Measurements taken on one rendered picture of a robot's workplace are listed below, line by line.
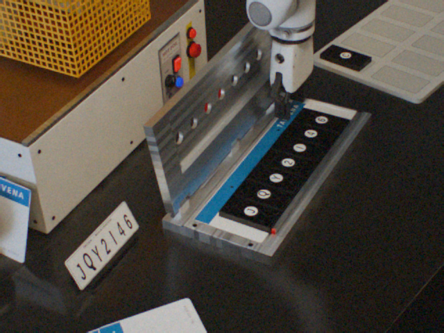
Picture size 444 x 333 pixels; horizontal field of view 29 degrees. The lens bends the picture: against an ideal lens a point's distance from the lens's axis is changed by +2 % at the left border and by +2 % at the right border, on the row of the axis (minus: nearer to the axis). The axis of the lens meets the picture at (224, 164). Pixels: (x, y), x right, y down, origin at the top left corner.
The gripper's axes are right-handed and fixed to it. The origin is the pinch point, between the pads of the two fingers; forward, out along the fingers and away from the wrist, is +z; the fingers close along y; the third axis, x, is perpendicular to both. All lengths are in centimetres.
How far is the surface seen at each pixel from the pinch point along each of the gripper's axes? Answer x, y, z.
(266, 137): 0.2, -9.8, 2.1
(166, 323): -11, -64, -6
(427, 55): -16.6, 32.4, 3.2
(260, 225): -10.4, -33.5, 1.1
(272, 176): -6.7, -21.1, 0.9
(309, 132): -7.0, -6.4, 0.9
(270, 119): 2.0, -4.4, 1.9
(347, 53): -2.1, 24.5, 2.0
